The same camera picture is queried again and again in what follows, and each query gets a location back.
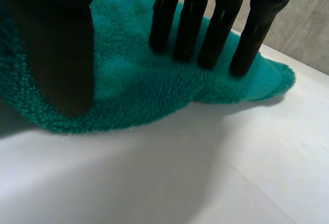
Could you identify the teal towel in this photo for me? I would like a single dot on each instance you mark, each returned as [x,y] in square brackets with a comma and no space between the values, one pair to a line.
[144,85]

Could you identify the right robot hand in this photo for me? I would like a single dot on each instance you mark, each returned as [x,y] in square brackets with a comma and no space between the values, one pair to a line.
[64,54]

